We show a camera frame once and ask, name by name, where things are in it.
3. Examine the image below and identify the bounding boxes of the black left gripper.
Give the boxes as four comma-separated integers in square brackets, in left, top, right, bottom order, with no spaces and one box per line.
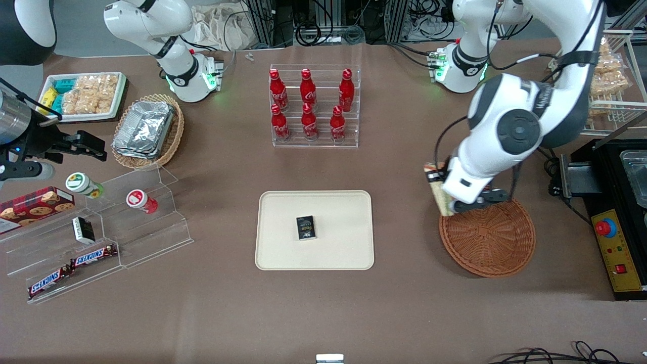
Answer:
[426,169,487,215]

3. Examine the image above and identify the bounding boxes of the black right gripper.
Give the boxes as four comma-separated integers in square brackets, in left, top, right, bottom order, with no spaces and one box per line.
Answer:
[19,115,108,163]

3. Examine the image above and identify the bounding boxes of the triangular sandwich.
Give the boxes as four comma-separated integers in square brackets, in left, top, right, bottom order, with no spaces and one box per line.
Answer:
[423,161,456,217]

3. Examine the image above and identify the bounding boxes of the white rectangular snack tray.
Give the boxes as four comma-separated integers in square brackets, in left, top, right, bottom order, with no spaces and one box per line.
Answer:
[37,71,127,123]

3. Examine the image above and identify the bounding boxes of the brown round wicker basket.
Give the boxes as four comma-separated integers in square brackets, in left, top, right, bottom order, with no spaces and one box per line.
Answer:
[438,196,537,278]

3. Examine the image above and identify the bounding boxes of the light oval wicker basket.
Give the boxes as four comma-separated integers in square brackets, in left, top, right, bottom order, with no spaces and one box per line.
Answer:
[111,93,186,170]

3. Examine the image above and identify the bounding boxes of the beige plastic tray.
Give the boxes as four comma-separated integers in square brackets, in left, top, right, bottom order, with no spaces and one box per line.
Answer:
[255,190,375,271]

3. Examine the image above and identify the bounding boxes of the green lidded drink cup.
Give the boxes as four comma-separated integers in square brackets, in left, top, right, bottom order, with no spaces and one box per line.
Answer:
[65,172,105,199]

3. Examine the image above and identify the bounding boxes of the clear rice cracker bag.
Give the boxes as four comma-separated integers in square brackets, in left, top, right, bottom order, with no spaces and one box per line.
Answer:
[61,74,120,115]

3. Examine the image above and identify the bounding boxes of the stacked aluminium foil containers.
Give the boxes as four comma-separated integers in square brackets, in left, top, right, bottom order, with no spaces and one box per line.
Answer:
[112,100,176,160]

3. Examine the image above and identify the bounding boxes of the yellow snack box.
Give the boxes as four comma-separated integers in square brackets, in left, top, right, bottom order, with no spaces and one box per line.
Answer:
[39,86,59,110]

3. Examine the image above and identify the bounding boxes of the red lidded drink cup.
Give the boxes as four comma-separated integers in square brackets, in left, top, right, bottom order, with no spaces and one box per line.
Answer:
[126,189,159,214]

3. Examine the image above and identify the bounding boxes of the red plaid cookie box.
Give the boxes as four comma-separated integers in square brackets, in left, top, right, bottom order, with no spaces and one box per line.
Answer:
[0,187,76,235]

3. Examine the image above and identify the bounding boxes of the small black white box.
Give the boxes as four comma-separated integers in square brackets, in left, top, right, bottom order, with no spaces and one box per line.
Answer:
[72,216,96,245]

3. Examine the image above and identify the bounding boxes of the red cola bottle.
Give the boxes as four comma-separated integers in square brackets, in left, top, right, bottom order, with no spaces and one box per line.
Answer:
[301,102,319,142]
[269,68,289,112]
[338,68,356,113]
[270,104,292,143]
[300,68,318,108]
[330,105,347,144]

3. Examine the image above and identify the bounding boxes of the snickers chocolate bar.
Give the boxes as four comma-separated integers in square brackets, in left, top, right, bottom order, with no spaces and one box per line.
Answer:
[27,266,72,299]
[69,244,118,269]

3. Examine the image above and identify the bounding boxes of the clear acrylic step shelf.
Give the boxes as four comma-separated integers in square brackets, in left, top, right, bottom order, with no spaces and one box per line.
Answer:
[0,164,195,305]

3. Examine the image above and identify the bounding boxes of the clear acrylic bottle rack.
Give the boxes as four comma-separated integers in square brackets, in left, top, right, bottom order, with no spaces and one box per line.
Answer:
[269,64,361,149]

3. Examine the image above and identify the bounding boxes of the small black card box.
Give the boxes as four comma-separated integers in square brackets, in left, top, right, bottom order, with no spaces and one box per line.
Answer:
[296,215,317,241]

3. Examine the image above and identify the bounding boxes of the beige cloth bag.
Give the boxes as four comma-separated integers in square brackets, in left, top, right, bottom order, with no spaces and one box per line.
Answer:
[191,4,259,52]

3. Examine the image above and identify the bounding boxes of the yellow emergency stop control box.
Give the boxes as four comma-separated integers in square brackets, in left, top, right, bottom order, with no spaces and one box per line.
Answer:
[590,208,646,295]

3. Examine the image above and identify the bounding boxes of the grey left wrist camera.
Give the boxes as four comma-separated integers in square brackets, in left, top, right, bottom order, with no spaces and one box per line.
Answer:
[479,188,509,207]

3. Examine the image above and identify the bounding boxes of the aluminium extrusion frame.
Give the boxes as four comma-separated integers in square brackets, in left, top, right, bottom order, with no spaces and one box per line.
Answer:
[245,0,295,49]
[385,0,411,43]

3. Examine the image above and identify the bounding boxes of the coiled black cable bundle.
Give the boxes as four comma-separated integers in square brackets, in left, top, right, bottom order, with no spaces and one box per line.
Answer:
[295,22,365,47]

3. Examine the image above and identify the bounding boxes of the white wire rack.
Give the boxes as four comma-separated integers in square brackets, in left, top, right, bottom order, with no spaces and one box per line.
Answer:
[548,29,647,137]

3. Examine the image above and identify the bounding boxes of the black floor cables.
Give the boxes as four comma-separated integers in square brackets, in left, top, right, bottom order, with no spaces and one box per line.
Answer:
[488,341,635,364]

